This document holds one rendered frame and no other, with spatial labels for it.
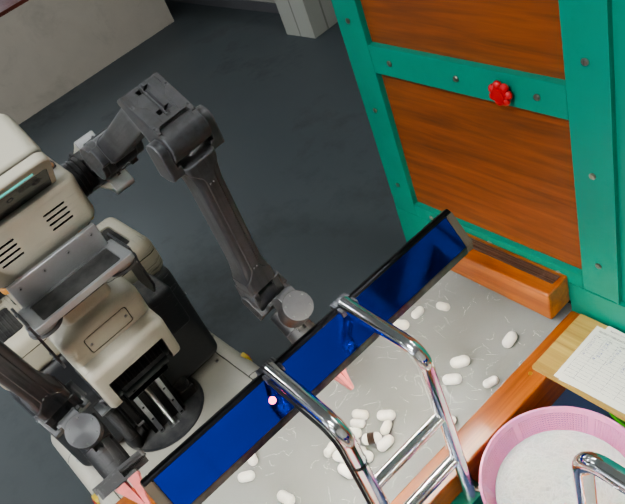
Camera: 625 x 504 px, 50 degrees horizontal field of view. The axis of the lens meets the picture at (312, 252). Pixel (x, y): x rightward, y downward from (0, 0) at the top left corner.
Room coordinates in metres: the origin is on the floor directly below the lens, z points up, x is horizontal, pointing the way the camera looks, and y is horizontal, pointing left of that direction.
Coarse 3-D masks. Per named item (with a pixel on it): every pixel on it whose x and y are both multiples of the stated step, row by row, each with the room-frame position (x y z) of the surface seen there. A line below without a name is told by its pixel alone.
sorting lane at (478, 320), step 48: (432, 288) 1.04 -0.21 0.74; (480, 288) 0.98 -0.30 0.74; (432, 336) 0.91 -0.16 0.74; (480, 336) 0.86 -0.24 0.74; (528, 336) 0.82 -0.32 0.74; (336, 384) 0.90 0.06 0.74; (384, 384) 0.85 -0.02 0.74; (480, 384) 0.76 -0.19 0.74; (288, 432) 0.84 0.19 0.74; (288, 480) 0.74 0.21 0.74; (336, 480) 0.70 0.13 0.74
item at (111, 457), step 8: (104, 440) 0.81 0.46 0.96; (112, 440) 0.82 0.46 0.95; (104, 448) 0.80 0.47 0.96; (112, 448) 0.80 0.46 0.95; (120, 448) 0.81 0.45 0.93; (88, 456) 0.80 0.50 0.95; (96, 456) 0.79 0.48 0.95; (104, 456) 0.79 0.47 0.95; (112, 456) 0.79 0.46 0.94; (120, 456) 0.79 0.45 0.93; (128, 456) 0.79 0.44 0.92; (136, 456) 0.78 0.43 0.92; (96, 464) 0.79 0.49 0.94; (104, 464) 0.78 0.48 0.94; (112, 464) 0.78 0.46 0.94; (120, 464) 0.78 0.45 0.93; (128, 464) 0.77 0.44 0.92; (104, 472) 0.77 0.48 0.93; (112, 472) 0.76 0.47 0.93; (128, 472) 0.78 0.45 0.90; (104, 480) 0.76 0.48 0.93; (96, 488) 0.75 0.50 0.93
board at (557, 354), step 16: (576, 320) 0.78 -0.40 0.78; (592, 320) 0.76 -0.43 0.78; (560, 336) 0.76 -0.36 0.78; (576, 336) 0.74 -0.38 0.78; (544, 352) 0.74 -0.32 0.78; (560, 352) 0.73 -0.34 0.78; (544, 368) 0.71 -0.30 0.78; (560, 384) 0.67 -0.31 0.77; (592, 400) 0.62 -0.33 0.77; (624, 416) 0.56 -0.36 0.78
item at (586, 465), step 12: (576, 456) 0.37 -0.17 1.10; (588, 456) 0.36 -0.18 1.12; (600, 456) 0.35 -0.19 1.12; (576, 468) 0.36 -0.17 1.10; (588, 468) 0.35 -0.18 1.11; (600, 468) 0.34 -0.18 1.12; (612, 468) 0.33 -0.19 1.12; (624, 468) 0.33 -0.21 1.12; (576, 480) 0.36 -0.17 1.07; (588, 480) 0.35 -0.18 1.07; (612, 480) 0.32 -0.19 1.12; (624, 480) 0.32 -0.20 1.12; (576, 492) 0.36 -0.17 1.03; (588, 492) 0.35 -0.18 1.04; (624, 492) 0.31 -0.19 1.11
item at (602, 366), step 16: (592, 336) 0.73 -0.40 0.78; (608, 336) 0.71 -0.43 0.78; (624, 336) 0.70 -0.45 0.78; (576, 352) 0.71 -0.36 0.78; (592, 352) 0.70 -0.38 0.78; (608, 352) 0.68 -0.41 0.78; (624, 352) 0.67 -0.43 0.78; (560, 368) 0.69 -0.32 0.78; (576, 368) 0.68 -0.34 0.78; (592, 368) 0.67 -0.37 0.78; (608, 368) 0.66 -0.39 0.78; (624, 368) 0.64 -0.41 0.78; (576, 384) 0.65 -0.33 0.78; (592, 384) 0.64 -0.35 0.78; (608, 384) 0.63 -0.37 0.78; (624, 384) 0.62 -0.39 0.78; (608, 400) 0.60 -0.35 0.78; (624, 400) 0.59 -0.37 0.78
